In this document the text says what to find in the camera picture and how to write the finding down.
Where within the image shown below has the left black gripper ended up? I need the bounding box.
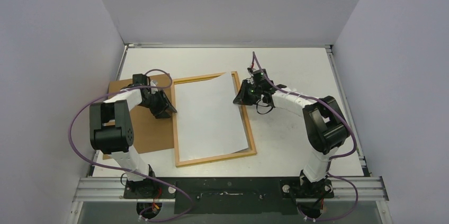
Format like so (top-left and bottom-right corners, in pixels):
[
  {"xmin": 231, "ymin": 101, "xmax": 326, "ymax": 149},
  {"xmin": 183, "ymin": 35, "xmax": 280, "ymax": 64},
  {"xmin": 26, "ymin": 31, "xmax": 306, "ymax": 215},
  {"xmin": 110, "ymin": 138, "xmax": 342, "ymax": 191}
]
[{"xmin": 139, "ymin": 89, "xmax": 176, "ymax": 118}]

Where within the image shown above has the brown frame backing board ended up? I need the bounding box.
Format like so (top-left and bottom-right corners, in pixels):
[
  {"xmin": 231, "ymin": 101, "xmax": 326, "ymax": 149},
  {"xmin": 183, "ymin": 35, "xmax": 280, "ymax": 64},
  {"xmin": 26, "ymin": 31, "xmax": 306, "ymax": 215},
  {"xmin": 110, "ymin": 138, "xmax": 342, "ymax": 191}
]
[{"xmin": 108, "ymin": 73, "xmax": 174, "ymax": 154}]

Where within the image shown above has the blue building photo print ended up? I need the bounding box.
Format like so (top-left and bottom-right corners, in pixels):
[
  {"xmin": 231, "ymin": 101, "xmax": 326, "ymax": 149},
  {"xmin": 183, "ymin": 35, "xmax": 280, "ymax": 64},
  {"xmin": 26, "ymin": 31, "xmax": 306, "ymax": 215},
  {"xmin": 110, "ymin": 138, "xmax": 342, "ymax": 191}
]
[{"xmin": 175, "ymin": 72, "xmax": 249, "ymax": 162}]

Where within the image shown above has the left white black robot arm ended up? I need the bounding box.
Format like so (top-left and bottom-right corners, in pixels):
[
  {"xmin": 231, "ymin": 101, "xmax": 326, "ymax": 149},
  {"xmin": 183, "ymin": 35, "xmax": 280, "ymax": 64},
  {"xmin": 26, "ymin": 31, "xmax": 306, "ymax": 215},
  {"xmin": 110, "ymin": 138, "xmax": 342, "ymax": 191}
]
[{"xmin": 89, "ymin": 74, "xmax": 177, "ymax": 198}]

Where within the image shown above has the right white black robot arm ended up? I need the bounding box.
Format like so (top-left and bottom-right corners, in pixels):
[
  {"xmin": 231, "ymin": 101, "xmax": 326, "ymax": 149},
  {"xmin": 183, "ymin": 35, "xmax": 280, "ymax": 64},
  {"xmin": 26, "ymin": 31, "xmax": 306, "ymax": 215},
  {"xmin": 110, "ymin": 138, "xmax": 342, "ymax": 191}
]
[{"xmin": 233, "ymin": 72, "xmax": 350, "ymax": 198}]

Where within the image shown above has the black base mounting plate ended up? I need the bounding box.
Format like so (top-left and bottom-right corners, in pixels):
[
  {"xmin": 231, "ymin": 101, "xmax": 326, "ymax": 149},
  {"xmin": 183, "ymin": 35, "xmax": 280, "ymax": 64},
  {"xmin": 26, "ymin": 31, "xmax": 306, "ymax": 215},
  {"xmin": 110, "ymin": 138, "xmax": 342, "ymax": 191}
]
[{"xmin": 123, "ymin": 176, "xmax": 334, "ymax": 217}]

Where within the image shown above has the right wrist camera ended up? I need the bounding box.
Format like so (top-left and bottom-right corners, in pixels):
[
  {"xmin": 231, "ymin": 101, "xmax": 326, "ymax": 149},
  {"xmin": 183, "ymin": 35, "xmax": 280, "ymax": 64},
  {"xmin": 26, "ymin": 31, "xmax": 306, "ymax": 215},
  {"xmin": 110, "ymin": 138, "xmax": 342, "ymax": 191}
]
[{"xmin": 250, "ymin": 69, "xmax": 267, "ymax": 85}]

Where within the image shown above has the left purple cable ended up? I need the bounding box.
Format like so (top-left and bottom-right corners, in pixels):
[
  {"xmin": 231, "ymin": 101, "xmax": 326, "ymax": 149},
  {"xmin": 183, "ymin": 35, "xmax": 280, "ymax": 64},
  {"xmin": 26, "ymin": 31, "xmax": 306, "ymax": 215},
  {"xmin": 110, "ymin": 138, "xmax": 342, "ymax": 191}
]
[{"xmin": 68, "ymin": 68, "xmax": 194, "ymax": 223}]

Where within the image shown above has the aluminium front rail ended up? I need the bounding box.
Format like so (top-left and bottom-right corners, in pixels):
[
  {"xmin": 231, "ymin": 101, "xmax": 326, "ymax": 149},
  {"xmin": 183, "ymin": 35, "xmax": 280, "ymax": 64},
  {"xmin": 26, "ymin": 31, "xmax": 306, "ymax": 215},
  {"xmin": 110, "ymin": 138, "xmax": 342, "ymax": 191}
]
[{"xmin": 73, "ymin": 177, "xmax": 389, "ymax": 202}]

